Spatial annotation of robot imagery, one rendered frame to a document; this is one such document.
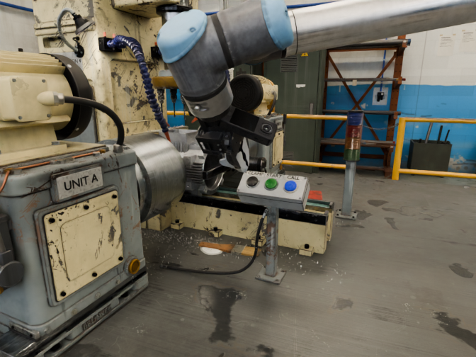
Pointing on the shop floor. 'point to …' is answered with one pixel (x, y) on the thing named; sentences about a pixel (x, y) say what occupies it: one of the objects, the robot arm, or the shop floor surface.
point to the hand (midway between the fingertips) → (246, 167)
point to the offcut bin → (430, 153)
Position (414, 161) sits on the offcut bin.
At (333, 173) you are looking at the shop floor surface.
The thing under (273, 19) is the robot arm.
